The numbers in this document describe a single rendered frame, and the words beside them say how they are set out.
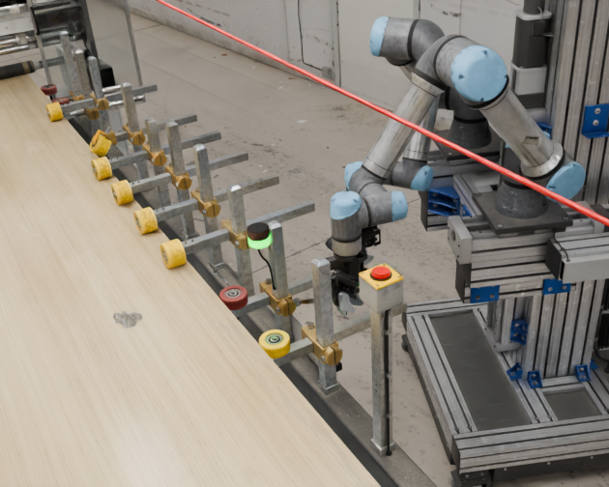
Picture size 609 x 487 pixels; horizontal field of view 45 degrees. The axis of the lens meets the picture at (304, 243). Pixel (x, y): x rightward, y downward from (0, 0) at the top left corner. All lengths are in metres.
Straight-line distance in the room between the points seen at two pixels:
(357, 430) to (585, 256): 0.81
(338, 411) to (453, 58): 0.94
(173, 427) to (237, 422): 0.14
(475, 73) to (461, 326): 1.55
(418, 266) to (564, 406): 1.32
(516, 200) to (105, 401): 1.22
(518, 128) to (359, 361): 1.62
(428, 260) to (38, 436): 2.51
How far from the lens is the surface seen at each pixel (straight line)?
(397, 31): 2.19
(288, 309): 2.11
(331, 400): 2.02
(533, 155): 1.93
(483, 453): 2.57
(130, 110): 3.08
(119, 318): 2.07
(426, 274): 3.75
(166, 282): 2.20
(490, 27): 4.87
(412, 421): 2.95
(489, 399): 2.76
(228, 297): 2.08
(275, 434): 1.67
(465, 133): 2.56
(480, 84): 1.74
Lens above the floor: 2.10
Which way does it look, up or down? 31 degrees down
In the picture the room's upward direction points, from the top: 4 degrees counter-clockwise
